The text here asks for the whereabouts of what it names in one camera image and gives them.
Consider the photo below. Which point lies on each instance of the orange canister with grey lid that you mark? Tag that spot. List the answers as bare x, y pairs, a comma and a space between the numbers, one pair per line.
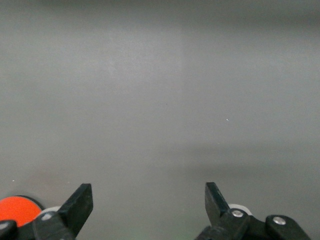
17, 208

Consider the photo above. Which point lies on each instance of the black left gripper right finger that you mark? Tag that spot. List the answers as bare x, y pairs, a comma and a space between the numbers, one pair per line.
220, 217

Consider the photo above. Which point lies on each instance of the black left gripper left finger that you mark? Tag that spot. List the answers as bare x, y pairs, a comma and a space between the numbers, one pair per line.
75, 210

